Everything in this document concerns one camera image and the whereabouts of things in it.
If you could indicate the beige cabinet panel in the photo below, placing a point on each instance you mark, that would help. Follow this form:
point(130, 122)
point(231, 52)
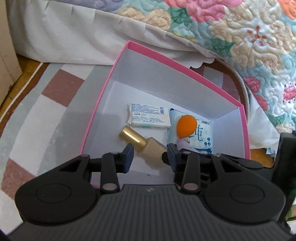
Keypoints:
point(10, 70)

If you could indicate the pink cardboard storage box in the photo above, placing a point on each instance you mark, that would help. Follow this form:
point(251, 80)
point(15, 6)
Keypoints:
point(141, 75)

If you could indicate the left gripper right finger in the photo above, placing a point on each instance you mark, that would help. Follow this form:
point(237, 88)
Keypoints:
point(186, 167)

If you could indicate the orange makeup sponge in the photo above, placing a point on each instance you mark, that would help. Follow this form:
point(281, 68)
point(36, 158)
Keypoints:
point(186, 126)

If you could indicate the white bed skirt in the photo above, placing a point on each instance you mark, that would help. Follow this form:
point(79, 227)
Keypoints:
point(55, 31)

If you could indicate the gold foundation bottle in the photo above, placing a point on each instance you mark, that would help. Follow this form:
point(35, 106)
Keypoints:
point(148, 149)

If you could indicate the checkered floor rug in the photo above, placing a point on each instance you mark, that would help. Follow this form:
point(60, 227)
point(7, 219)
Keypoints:
point(48, 126)

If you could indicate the blue white tissue pack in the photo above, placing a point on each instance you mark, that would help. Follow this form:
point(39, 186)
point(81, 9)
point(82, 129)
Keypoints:
point(201, 141)

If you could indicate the floral quilted bedspread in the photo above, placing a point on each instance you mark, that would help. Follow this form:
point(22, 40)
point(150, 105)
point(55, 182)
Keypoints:
point(257, 38)

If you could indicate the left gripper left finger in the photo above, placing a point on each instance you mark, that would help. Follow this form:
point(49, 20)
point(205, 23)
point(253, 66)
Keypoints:
point(109, 165)

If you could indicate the white wet wipes pack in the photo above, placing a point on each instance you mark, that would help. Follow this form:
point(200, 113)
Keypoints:
point(147, 116)

